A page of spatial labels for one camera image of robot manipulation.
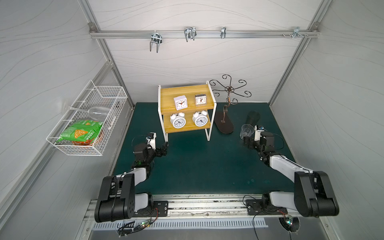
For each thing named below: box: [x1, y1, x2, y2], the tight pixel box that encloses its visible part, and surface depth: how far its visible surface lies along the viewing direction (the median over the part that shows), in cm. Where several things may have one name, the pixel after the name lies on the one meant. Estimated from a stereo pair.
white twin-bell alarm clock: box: [192, 110, 208, 127], surface depth 85 cm
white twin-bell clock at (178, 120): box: [170, 112, 187, 129], surface depth 84 cm
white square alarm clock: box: [173, 95, 188, 111], surface depth 73 cm
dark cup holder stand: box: [209, 74, 252, 134], surface depth 103 cm
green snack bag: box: [56, 120, 104, 143], surface depth 56 cm
